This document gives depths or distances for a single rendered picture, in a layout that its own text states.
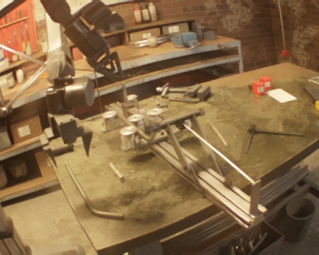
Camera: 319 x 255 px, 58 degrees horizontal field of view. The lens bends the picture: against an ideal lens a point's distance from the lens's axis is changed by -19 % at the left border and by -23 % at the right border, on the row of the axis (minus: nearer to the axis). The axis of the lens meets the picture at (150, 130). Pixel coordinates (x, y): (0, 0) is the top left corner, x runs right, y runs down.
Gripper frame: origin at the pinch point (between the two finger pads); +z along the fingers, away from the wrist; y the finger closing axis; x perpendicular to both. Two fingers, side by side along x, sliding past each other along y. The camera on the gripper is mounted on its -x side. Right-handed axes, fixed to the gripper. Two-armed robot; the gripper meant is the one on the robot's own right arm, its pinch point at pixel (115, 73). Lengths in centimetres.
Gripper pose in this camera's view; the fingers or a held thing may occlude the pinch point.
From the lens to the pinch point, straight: 88.9
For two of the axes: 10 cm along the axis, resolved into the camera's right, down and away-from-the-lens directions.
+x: -7.4, 6.7, 0.1
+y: -3.1, -3.7, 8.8
